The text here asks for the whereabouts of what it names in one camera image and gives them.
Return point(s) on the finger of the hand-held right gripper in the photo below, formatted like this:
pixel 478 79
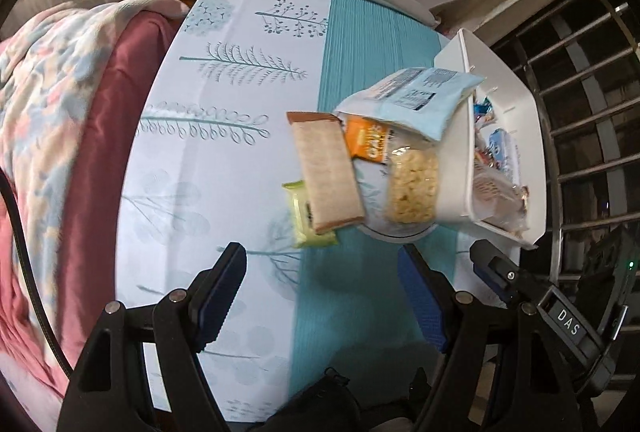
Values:
pixel 492 279

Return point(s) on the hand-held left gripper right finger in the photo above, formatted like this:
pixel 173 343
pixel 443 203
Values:
pixel 425 302

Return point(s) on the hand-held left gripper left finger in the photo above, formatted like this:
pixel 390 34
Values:
pixel 220 297

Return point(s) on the clear puffed corn packet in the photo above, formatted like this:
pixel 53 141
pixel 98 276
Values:
pixel 412 182

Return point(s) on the white plastic bin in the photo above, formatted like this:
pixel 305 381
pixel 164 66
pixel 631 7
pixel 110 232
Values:
pixel 455 152

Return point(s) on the brown wafer packet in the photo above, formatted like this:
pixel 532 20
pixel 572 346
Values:
pixel 327 172

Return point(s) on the green snack packet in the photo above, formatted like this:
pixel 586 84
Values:
pixel 300 222

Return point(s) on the blue and white snack packet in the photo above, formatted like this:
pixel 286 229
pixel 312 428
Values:
pixel 502 150

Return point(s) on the colourful candy wrappers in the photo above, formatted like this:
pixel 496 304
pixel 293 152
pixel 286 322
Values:
pixel 484 108

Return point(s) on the orange snack packet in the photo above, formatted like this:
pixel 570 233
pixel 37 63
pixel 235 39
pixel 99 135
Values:
pixel 370 137

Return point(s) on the light blue snack packet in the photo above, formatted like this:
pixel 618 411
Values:
pixel 430 97

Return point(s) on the metal window grille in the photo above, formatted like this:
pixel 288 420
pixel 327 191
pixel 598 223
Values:
pixel 580 102

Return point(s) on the pink patterned blanket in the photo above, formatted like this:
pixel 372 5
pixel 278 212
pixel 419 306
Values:
pixel 65 122

